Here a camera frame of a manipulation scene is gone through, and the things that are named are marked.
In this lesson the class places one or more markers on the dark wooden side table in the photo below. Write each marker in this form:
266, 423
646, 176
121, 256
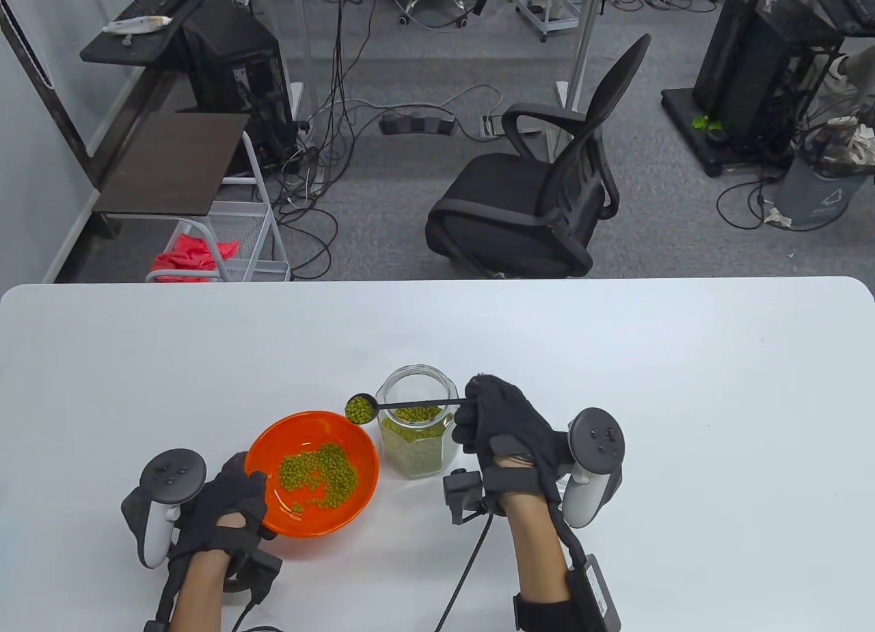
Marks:
171, 164

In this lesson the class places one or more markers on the person's left forearm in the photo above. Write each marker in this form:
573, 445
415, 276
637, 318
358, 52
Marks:
199, 594

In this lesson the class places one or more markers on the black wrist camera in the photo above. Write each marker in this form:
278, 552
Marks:
465, 492
257, 574

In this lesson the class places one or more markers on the silver plastic packet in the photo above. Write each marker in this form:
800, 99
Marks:
137, 24

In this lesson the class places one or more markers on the black battery pack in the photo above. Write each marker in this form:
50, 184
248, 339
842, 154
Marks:
596, 594

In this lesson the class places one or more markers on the red cloth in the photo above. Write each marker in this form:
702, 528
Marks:
188, 253

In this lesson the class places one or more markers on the person's left hand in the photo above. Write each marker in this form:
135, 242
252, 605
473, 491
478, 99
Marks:
212, 501

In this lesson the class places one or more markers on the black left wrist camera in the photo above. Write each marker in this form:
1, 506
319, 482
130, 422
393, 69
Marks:
257, 574

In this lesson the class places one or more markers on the orange bowl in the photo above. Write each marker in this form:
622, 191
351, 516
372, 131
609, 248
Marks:
263, 516

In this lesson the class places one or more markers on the green mung beans portion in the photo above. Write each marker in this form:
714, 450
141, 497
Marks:
328, 478

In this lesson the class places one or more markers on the white desk frame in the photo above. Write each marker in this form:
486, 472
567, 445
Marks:
581, 58

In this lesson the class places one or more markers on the black office chair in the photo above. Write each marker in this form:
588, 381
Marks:
519, 208

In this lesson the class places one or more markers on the metal wheeled cart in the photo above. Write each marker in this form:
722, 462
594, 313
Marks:
547, 17

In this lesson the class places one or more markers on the black white left controller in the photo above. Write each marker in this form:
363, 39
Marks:
171, 478

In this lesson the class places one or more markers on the black white right controller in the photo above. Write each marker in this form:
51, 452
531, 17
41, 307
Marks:
595, 441

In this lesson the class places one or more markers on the black floor platform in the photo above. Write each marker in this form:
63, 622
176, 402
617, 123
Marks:
683, 116

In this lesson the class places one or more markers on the small green object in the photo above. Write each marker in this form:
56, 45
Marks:
704, 121

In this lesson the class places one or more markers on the dark wooden desk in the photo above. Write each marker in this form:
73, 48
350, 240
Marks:
130, 48

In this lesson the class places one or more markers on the tall black computer case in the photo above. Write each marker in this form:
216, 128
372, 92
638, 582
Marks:
759, 72

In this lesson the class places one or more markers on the white floor socket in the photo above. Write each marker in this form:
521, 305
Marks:
495, 125

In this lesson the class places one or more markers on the black power strip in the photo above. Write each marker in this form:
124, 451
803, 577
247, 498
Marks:
417, 123

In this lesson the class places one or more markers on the black metal frame post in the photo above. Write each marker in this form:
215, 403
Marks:
48, 99

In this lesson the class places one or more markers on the glass jar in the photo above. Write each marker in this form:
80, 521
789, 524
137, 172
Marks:
417, 454

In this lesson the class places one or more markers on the green mung beans heap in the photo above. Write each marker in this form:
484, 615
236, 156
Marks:
413, 447

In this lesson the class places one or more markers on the person's right hand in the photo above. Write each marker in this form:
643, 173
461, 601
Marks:
509, 427

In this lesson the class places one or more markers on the grey trash bin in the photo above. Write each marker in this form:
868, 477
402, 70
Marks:
817, 195

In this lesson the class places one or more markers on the black white controller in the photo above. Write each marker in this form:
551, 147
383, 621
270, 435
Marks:
595, 441
171, 478

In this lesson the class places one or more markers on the black computer tower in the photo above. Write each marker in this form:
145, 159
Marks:
239, 78

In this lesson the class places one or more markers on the black measuring scoop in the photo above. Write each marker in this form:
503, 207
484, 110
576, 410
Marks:
417, 404

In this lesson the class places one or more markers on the person's right forearm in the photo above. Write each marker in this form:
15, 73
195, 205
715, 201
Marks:
540, 550

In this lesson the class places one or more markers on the chair wheel base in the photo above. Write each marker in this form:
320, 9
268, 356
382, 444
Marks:
437, 14

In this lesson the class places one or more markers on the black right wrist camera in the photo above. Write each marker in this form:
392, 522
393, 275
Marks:
465, 492

